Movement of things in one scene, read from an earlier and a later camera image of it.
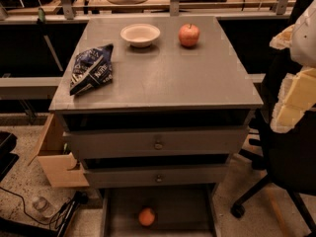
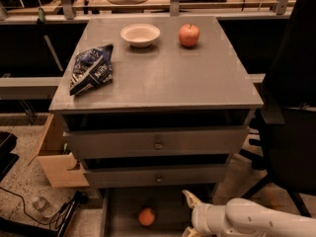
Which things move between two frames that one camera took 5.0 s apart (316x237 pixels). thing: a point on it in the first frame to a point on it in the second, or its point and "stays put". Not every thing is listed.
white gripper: (304, 40) to (201, 216)
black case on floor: (8, 159) stays put
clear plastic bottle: (43, 207) stays put
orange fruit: (146, 216) stays put
